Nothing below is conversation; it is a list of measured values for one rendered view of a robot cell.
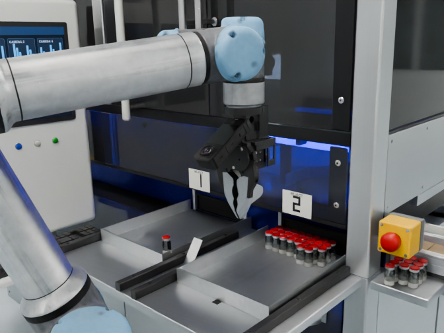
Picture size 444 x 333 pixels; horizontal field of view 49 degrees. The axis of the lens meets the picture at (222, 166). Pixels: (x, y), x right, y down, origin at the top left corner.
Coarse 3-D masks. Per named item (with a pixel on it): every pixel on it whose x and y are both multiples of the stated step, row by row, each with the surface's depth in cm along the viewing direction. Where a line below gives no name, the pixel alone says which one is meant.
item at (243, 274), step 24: (240, 240) 127; (264, 240) 133; (192, 264) 114; (216, 264) 119; (240, 264) 119; (264, 264) 119; (288, 264) 119; (336, 264) 112; (192, 288) 108; (216, 288) 103; (240, 288) 108; (264, 288) 108; (288, 288) 107; (264, 312) 95
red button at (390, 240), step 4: (388, 232) 103; (384, 236) 102; (388, 236) 101; (392, 236) 101; (396, 236) 101; (380, 240) 103; (384, 240) 102; (388, 240) 101; (392, 240) 101; (396, 240) 101; (400, 240) 101; (384, 244) 102; (388, 244) 101; (392, 244) 101; (396, 244) 101; (400, 244) 102; (384, 248) 102; (388, 248) 101; (392, 248) 101; (396, 248) 101
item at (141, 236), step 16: (176, 208) 155; (128, 224) 142; (144, 224) 146; (160, 224) 147; (176, 224) 146; (192, 224) 146; (208, 224) 146; (224, 224) 146; (240, 224) 139; (112, 240) 132; (128, 240) 127; (144, 240) 135; (160, 240) 135; (176, 240) 134; (208, 240) 130; (144, 256) 123; (160, 256) 119
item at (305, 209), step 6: (288, 192) 121; (294, 192) 120; (288, 198) 121; (294, 198) 120; (306, 198) 117; (282, 204) 123; (288, 204) 122; (306, 204) 118; (282, 210) 123; (288, 210) 122; (300, 210) 119; (306, 210) 118; (300, 216) 120; (306, 216) 118
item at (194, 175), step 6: (192, 168) 143; (192, 174) 144; (198, 174) 142; (204, 174) 140; (192, 180) 144; (198, 180) 142; (204, 180) 141; (192, 186) 145; (198, 186) 143; (204, 186) 141
